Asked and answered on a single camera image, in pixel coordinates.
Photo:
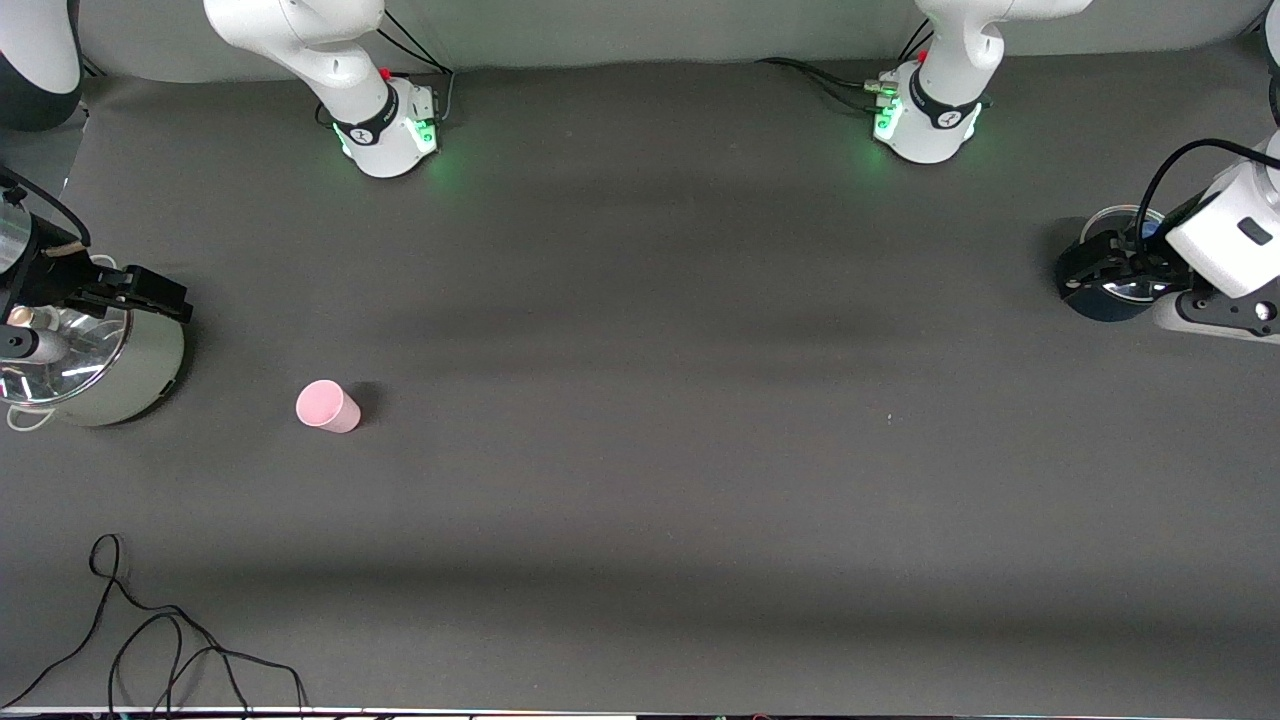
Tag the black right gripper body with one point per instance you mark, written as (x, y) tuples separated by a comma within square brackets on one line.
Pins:
[(40, 281)]

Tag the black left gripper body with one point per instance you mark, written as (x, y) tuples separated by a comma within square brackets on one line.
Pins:
[(1140, 266)]

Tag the pink plastic cup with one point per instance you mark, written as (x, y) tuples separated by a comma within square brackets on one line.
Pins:
[(330, 407)]

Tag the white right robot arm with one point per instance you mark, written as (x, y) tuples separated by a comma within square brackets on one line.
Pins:
[(330, 60)]

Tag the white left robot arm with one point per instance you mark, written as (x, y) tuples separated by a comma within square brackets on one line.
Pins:
[(1230, 240)]

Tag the glass lid with blue knob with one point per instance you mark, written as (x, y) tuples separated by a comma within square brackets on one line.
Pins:
[(1115, 218)]

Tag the pale green cooking pot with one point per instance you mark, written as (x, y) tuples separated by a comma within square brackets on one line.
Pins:
[(150, 370)]

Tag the glass lid with beige knob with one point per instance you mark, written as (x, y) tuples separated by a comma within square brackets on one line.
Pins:
[(80, 360)]

